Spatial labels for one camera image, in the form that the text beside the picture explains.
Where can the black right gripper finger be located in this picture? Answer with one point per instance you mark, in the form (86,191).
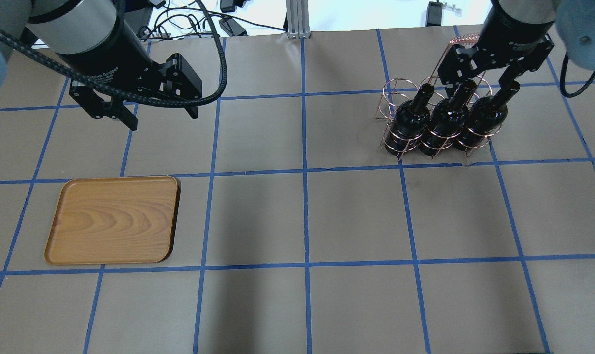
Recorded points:
(456,73)
(507,81)

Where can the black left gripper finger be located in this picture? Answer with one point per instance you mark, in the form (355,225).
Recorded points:
(117,110)
(192,110)

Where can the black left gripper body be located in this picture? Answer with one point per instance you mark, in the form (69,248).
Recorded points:
(111,57)

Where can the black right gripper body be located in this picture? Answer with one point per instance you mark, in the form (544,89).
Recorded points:
(511,28)

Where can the dark wine bottle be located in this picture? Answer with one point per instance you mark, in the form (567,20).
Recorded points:
(447,120)
(403,134)

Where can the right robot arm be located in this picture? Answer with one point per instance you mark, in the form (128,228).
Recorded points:
(574,22)

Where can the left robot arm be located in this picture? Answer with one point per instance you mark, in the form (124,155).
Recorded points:
(100,39)

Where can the dark wine bottle far end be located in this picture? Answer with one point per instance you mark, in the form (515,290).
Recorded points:
(486,115)

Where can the wooden tray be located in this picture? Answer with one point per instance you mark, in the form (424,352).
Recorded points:
(118,220)

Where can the black power adapter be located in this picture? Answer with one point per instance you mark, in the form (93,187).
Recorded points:
(434,14)

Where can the copper wire bottle basket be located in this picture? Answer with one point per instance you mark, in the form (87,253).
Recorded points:
(397,91)

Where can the aluminium frame post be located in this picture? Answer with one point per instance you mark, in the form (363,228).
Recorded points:
(297,19)

